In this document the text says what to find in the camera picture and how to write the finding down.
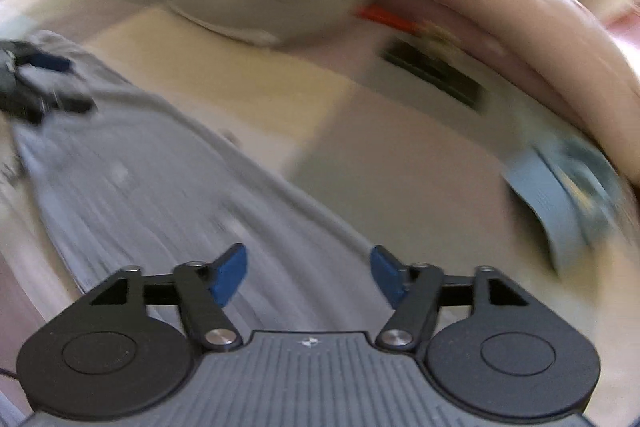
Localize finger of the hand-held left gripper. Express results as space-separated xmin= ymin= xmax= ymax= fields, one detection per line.
xmin=15 ymin=49 xmax=72 ymax=74
xmin=20 ymin=89 xmax=97 ymax=126

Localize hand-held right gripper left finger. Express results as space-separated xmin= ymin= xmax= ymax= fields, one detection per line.
xmin=89 ymin=243 xmax=249 ymax=351

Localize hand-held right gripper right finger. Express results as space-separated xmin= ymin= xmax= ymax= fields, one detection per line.
xmin=370 ymin=245 xmax=531 ymax=352

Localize grey pants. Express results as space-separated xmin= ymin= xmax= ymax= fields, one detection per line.
xmin=10 ymin=32 xmax=416 ymax=338

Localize blue cap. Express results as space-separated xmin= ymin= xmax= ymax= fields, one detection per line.
xmin=502 ymin=132 xmax=626 ymax=275

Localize small flower ornament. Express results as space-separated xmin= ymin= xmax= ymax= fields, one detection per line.
xmin=417 ymin=19 xmax=461 ymax=58

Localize orange item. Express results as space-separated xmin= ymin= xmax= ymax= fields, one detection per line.
xmin=352 ymin=4 xmax=421 ymax=35

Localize folded pink quilt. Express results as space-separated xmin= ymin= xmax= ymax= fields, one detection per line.
xmin=75 ymin=0 xmax=640 ymax=188

